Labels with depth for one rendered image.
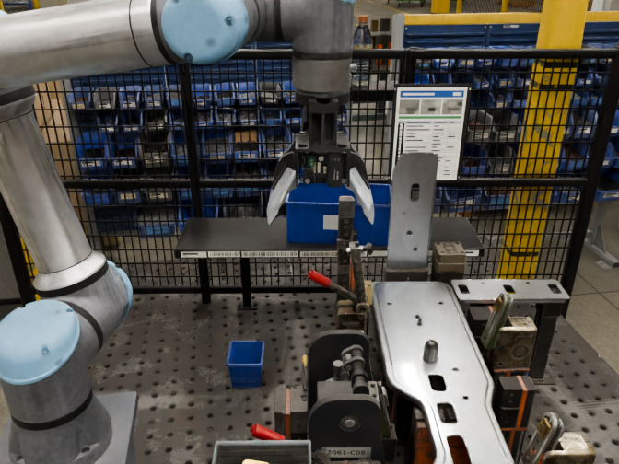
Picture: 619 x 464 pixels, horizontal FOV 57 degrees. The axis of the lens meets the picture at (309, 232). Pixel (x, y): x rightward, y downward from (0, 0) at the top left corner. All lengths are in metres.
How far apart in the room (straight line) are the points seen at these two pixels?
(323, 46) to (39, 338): 0.54
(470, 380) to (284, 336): 0.75
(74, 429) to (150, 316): 1.08
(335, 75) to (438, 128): 1.08
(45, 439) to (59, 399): 0.07
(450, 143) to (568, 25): 0.45
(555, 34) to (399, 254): 0.77
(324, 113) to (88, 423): 0.58
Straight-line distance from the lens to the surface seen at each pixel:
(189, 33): 0.59
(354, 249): 1.25
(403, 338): 1.35
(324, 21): 0.70
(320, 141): 0.74
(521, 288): 1.61
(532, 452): 1.13
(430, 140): 1.78
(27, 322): 0.91
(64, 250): 0.95
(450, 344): 1.35
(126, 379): 1.76
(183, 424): 1.59
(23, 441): 0.97
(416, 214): 1.55
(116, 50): 0.64
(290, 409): 1.05
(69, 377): 0.90
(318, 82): 0.72
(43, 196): 0.92
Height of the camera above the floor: 1.80
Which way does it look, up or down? 27 degrees down
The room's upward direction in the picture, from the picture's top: straight up
